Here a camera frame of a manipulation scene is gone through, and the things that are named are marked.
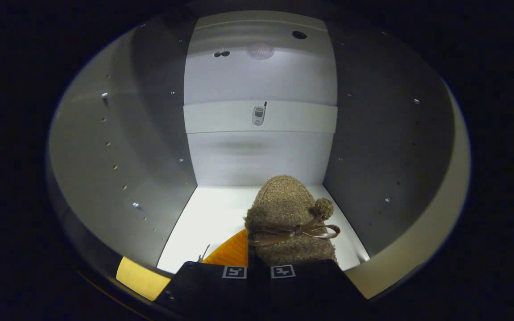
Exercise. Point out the grey shoe cabinet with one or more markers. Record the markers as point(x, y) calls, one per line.
point(150, 133)

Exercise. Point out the brown fuzzy shoe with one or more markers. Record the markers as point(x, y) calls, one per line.
point(283, 200)

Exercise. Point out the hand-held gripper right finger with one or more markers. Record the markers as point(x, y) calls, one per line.
point(310, 290)

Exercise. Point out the small metal pin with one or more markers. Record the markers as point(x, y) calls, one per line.
point(203, 253)

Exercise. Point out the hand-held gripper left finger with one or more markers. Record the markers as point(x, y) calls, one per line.
point(208, 290)

